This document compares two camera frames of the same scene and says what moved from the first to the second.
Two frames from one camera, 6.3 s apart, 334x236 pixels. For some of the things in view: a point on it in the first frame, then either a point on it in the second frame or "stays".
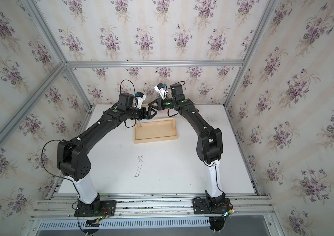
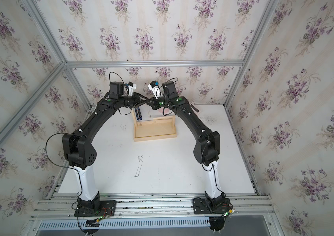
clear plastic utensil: x=140 y=160 stays
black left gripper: x=143 y=115 → x=137 y=100
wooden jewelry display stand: x=155 y=130 stays
